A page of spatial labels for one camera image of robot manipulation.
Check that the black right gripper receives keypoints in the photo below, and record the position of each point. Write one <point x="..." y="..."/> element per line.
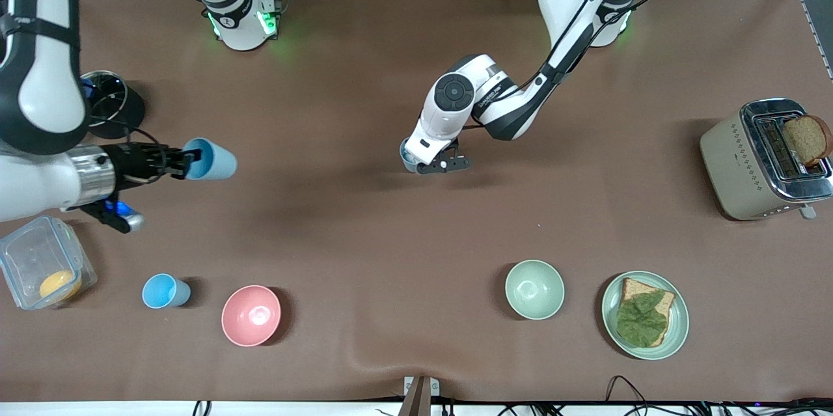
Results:
<point x="135" y="162"/>

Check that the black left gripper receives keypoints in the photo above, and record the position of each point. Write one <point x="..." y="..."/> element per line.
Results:
<point x="455" y="143"/>

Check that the blue plastic cup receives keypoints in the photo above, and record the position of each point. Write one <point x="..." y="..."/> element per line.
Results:
<point x="218" y="162"/>
<point x="159" y="291"/>
<point x="406" y="157"/>

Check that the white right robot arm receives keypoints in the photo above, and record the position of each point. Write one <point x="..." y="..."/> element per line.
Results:
<point x="39" y="97"/>

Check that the glass lid with blue knob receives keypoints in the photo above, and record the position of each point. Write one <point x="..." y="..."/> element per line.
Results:
<point x="104" y="96"/>

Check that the green bowl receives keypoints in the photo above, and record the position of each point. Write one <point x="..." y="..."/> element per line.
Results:
<point x="535" y="290"/>

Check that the pink bowl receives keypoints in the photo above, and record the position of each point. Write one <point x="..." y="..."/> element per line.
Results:
<point x="250" y="315"/>

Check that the yellow fruit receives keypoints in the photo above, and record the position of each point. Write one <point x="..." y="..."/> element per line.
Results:
<point x="58" y="284"/>

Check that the clear plastic food container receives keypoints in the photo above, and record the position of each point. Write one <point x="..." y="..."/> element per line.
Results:
<point x="26" y="253"/>

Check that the toast slice under lettuce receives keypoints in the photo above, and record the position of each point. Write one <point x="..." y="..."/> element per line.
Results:
<point x="634" y="288"/>

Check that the green lettuce leaf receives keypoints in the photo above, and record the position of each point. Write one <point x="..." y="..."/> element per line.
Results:
<point x="641" y="321"/>

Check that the beige chrome toaster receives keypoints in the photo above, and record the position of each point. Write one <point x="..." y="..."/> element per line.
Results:
<point x="729" y="162"/>

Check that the green round plate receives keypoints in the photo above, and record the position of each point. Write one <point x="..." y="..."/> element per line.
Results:
<point x="681" y="319"/>

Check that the brown bread slice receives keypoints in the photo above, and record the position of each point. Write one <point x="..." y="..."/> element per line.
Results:
<point x="807" y="139"/>

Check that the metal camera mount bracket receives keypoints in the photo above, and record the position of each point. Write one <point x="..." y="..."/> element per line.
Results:
<point x="420" y="400"/>

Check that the aluminium frame rail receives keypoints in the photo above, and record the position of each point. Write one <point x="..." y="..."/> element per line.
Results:
<point x="817" y="25"/>

